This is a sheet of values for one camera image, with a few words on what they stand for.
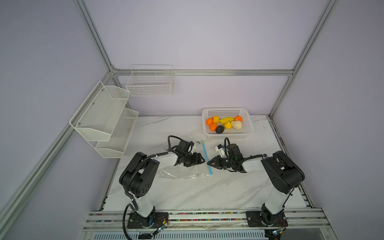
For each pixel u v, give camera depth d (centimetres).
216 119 111
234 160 76
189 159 81
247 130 108
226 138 82
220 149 89
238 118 112
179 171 91
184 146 76
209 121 108
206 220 75
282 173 50
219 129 104
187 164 84
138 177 48
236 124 108
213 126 109
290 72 93
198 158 84
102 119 88
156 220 73
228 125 108
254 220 73
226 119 112
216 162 87
